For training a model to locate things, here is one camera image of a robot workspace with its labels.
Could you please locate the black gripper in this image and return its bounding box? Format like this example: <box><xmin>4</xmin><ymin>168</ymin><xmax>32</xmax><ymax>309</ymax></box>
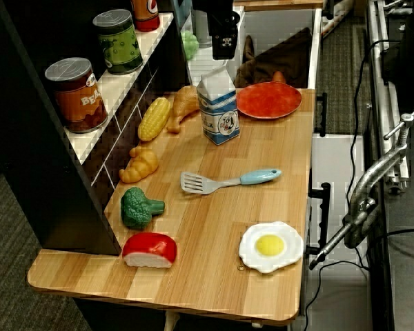
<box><xmin>206</xmin><ymin>0</ymin><xmax>241</xmax><ymax>61</ymax></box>

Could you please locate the blue white milk carton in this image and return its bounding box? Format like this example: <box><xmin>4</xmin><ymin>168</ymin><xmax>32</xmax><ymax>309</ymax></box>
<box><xmin>196</xmin><ymin>65</ymin><xmax>241</xmax><ymax>146</ymax></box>

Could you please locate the grey toy faucet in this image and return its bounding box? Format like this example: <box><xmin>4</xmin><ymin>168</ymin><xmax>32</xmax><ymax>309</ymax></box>
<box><xmin>192</xmin><ymin>10</ymin><xmax>213</xmax><ymax>49</ymax></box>

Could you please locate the brown cloth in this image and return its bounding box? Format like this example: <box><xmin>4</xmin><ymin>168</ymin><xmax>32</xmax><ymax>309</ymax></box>
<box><xmin>233</xmin><ymin>27</ymin><xmax>313</xmax><ymax>89</ymax></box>

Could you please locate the toy chicken drumstick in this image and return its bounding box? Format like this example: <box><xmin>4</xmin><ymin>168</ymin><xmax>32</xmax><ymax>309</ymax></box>
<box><xmin>166</xmin><ymin>85</ymin><xmax>201</xmax><ymax>134</ymax></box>

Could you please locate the orange round plate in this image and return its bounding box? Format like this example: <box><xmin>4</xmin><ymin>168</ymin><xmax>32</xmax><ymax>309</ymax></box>
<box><xmin>235</xmin><ymin>81</ymin><xmax>303</xmax><ymax>121</ymax></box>

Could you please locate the red ketchup bottle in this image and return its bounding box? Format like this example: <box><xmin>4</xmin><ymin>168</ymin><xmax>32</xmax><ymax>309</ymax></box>
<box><xmin>130</xmin><ymin>0</ymin><xmax>161</xmax><ymax>32</ymax></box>

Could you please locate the white sink unit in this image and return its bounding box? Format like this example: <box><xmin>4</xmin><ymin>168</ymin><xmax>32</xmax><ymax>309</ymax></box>
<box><xmin>186</xmin><ymin>6</ymin><xmax>324</xmax><ymax>91</ymax></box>

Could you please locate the yellow toy corn cob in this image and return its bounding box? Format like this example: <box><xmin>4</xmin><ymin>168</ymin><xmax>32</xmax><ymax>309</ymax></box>
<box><xmin>137</xmin><ymin>97</ymin><xmax>172</xmax><ymax>142</ymax></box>

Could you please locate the green peas can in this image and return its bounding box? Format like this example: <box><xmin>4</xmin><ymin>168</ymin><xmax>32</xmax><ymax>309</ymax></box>
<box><xmin>92</xmin><ymin>9</ymin><xmax>144</xmax><ymax>75</ymax></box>

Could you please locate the orange toy croissant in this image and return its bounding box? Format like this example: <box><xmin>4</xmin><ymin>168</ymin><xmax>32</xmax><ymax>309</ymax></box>
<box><xmin>119</xmin><ymin>145</ymin><xmax>159</xmax><ymax>184</ymax></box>

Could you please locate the white drawer cabinet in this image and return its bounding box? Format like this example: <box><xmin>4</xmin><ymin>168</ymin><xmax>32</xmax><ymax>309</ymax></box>
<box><xmin>302</xmin><ymin>89</ymin><xmax>366</xmax><ymax>331</ymax></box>

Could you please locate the orange beans can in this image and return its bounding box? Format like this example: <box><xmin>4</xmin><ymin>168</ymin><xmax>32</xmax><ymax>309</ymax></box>
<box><xmin>43</xmin><ymin>57</ymin><xmax>108</xmax><ymax>134</ymax></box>

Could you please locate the green toy broccoli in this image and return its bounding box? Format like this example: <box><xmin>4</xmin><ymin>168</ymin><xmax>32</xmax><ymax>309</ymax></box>
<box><xmin>119</xmin><ymin>186</ymin><xmax>166</xmax><ymax>229</ymax></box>

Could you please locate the metal c-clamp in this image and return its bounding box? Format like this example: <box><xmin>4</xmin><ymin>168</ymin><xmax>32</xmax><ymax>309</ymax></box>
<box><xmin>308</xmin><ymin>106</ymin><xmax>414</xmax><ymax>270</ymax></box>

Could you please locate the toy fried egg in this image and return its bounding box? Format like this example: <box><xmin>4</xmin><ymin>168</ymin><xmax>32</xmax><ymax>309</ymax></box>
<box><xmin>237</xmin><ymin>221</ymin><xmax>304</xmax><ymax>274</ymax></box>

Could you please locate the black kitchen shelf unit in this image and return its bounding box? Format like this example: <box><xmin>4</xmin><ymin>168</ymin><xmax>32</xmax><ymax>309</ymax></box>
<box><xmin>0</xmin><ymin>0</ymin><xmax>194</xmax><ymax>257</ymax></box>

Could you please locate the black drawer handle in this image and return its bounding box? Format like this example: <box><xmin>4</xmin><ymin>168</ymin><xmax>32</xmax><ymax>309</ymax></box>
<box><xmin>315</xmin><ymin>92</ymin><xmax>328</xmax><ymax>137</ymax></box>
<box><xmin>308</xmin><ymin>182</ymin><xmax>332</xmax><ymax>257</ymax></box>

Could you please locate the blue handled grey spatula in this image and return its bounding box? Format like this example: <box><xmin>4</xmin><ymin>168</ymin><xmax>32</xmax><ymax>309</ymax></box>
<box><xmin>179</xmin><ymin>168</ymin><xmax>283</xmax><ymax>196</ymax></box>

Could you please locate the thin black cable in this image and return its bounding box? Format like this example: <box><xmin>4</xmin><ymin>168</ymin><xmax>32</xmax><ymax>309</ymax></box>
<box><xmin>344</xmin><ymin>39</ymin><xmax>401</xmax><ymax>208</ymax></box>
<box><xmin>302</xmin><ymin>260</ymin><xmax>371</xmax><ymax>313</ymax></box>

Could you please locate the aluminium extrusion rail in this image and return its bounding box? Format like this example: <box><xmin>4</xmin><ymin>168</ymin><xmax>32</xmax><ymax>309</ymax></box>
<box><xmin>365</xmin><ymin>0</ymin><xmax>412</xmax><ymax>191</ymax></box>

